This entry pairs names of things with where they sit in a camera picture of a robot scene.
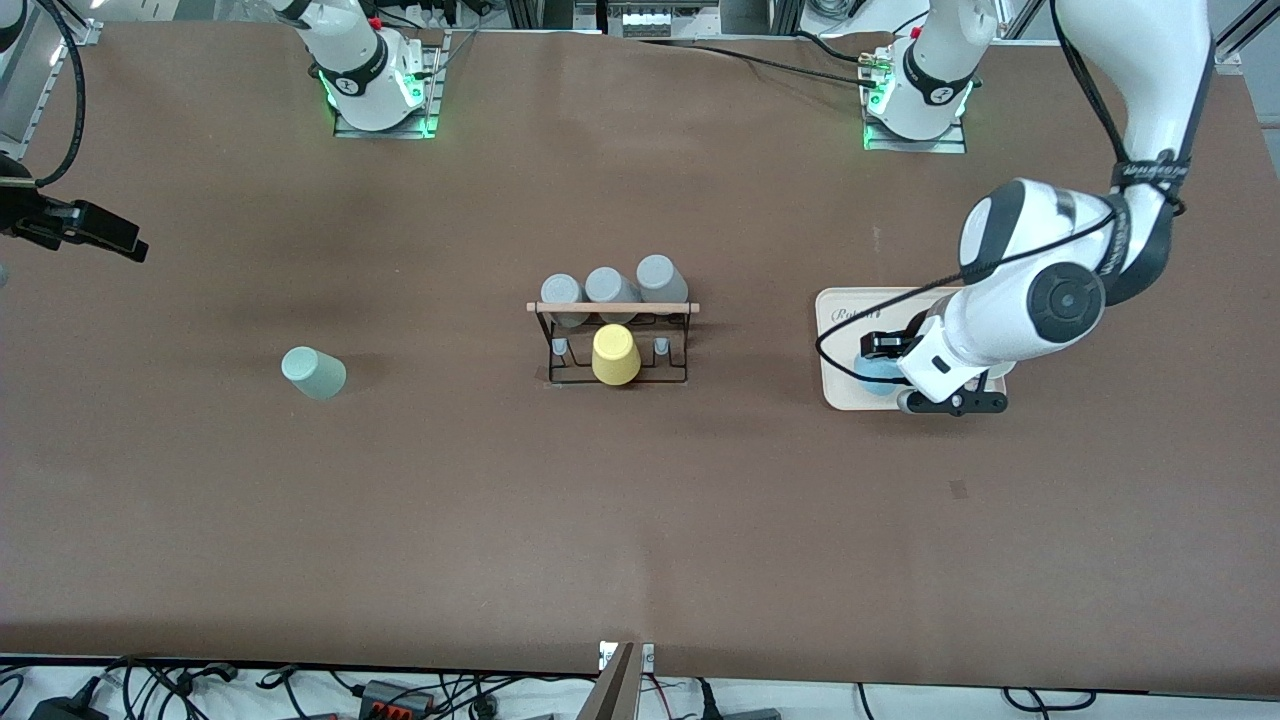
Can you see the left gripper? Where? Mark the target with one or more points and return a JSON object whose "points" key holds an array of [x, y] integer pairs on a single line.
{"points": [[897, 343]]}

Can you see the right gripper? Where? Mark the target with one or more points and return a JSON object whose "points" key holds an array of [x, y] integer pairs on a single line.
{"points": [[30, 219]]}

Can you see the light blue plastic cup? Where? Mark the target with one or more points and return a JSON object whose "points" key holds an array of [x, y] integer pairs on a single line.
{"points": [[878, 378]]}

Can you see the mint green plastic cup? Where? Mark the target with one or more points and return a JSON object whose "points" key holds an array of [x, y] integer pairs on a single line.
{"points": [[315, 375]]}

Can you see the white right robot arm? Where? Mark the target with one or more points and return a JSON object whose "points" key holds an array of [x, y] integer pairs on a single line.
{"points": [[350, 60]]}

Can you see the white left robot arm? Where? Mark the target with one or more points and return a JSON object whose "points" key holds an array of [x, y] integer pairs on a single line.
{"points": [[1150, 70]]}

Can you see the beige rectangular tray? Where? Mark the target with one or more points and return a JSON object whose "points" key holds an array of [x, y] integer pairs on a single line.
{"points": [[845, 370]]}

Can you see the grey plastic cup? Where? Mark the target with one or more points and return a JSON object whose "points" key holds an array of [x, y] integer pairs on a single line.
{"points": [[561, 292], [607, 285], [660, 275]]}

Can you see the yellow plastic cup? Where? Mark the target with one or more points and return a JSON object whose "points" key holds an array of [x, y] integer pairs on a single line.
{"points": [[615, 358]]}

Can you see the black plug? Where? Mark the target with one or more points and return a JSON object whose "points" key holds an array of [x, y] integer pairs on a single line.
{"points": [[705, 700]]}

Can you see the grey power strip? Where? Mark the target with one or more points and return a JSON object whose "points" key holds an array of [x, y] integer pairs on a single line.
{"points": [[645, 22]]}

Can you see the black power adapter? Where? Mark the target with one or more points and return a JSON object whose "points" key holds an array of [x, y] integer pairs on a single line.
{"points": [[65, 708]]}

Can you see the black red connector block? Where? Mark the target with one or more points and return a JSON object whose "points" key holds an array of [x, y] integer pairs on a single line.
{"points": [[395, 697]]}

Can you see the aluminium frame profile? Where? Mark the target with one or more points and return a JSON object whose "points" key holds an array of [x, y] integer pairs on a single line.
{"points": [[20, 100], [1235, 45]]}

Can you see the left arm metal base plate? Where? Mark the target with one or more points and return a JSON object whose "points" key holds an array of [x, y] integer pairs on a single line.
{"points": [[915, 146]]}

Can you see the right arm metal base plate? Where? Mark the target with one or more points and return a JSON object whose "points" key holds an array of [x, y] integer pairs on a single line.
{"points": [[385, 133]]}

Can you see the aluminium frame post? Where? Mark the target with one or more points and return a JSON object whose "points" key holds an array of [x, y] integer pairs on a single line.
{"points": [[785, 12], [540, 12]]}

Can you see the white mount bracket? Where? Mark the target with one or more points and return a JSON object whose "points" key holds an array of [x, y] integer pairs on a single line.
{"points": [[647, 657]]}

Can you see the camera mount beam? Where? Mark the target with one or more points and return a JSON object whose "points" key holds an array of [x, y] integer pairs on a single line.
{"points": [[612, 690]]}

